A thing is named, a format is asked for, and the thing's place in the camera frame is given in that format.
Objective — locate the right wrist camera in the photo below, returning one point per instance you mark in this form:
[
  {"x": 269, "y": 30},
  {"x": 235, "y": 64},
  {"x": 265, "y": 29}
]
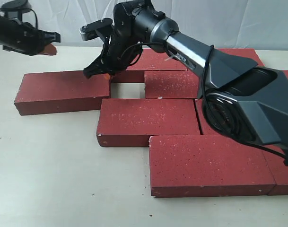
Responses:
[{"x": 102, "y": 28}]

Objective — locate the red brick with white chip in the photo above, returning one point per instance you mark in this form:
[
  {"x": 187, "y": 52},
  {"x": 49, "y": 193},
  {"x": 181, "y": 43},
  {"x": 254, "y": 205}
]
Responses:
[{"x": 170, "y": 85}]

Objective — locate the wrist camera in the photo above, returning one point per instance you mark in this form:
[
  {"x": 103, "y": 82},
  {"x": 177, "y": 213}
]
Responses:
[
  {"x": 15, "y": 9},
  {"x": 102, "y": 28}
]

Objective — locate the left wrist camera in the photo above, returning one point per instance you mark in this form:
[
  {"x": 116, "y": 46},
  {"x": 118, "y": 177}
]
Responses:
[{"x": 15, "y": 9}]

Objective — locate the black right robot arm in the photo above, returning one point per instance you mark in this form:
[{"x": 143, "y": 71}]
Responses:
[{"x": 242, "y": 100}]

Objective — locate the red brick front large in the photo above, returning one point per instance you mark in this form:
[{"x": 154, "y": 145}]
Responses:
[{"x": 206, "y": 166}]

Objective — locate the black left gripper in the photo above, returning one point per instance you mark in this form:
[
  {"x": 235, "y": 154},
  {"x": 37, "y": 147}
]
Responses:
[{"x": 22, "y": 37}]

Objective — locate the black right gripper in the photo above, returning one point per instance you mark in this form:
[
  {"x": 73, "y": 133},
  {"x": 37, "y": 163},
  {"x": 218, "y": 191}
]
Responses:
[{"x": 116, "y": 56}]

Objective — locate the light blue backdrop cloth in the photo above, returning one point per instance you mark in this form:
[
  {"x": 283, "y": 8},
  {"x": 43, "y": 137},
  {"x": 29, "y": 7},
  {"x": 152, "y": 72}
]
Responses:
[{"x": 258, "y": 24}]

